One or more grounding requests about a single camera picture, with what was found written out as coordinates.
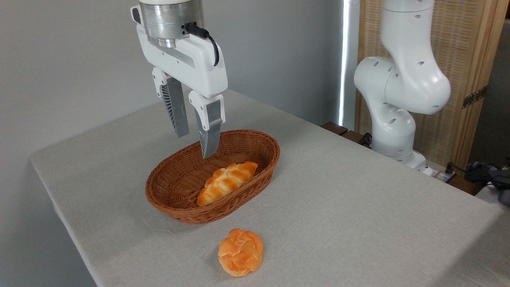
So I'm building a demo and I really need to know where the long braided bread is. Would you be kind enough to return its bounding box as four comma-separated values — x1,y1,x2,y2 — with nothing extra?
196,161,259,206

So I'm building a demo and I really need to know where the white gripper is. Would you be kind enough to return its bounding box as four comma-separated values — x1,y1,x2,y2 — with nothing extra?
136,24,228,159

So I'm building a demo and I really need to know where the metal screen hinge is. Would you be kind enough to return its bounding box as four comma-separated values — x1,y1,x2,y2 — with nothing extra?
462,86,487,109

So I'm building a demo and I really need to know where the white vertical light strip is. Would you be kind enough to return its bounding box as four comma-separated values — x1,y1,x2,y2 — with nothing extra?
339,0,361,130

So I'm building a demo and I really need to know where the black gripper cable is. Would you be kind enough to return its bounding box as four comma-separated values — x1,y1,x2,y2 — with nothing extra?
184,23,220,67

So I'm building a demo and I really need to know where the round braided bread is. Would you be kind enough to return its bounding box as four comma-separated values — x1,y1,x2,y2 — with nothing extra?
218,228,264,277

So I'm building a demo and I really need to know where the brown wicker basket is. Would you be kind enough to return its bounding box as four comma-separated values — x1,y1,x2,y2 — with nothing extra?
145,129,281,224

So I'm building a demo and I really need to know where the dark grey device with cables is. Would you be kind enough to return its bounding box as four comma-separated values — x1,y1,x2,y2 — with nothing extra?
445,159,510,206

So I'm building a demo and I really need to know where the grey tablecloth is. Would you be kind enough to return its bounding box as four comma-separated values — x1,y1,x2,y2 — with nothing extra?
30,84,510,287

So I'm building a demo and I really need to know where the wooden rattan folding screen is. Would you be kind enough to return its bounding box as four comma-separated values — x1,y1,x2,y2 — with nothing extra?
355,0,510,172

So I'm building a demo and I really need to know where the white power strip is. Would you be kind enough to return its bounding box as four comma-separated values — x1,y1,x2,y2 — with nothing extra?
424,165,457,184

